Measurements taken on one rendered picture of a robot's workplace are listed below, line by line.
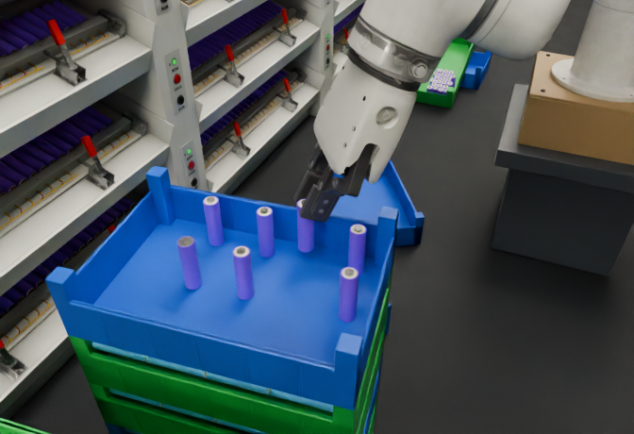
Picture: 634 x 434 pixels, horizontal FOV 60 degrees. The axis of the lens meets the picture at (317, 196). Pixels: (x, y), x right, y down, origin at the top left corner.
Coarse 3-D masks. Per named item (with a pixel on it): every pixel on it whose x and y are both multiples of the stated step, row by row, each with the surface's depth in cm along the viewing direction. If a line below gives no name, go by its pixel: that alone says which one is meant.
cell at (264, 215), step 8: (264, 208) 61; (264, 216) 61; (272, 216) 61; (264, 224) 61; (272, 224) 62; (264, 232) 62; (272, 232) 63; (264, 240) 63; (272, 240) 63; (264, 248) 64; (272, 248) 64; (264, 256) 64; (272, 256) 65
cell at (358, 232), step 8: (352, 232) 58; (360, 232) 58; (352, 240) 59; (360, 240) 59; (352, 248) 60; (360, 248) 59; (352, 256) 60; (360, 256) 60; (352, 264) 61; (360, 264) 61; (360, 272) 62
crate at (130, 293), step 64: (192, 192) 67; (128, 256) 64; (256, 256) 65; (320, 256) 65; (384, 256) 62; (64, 320) 54; (128, 320) 51; (192, 320) 57; (256, 320) 57; (320, 320) 57; (256, 384) 51; (320, 384) 48
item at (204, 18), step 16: (208, 0) 111; (224, 0) 114; (240, 0) 116; (256, 0) 123; (192, 16) 106; (208, 16) 107; (224, 16) 113; (240, 16) 120; (192, 32) 105; (208, 32) 110
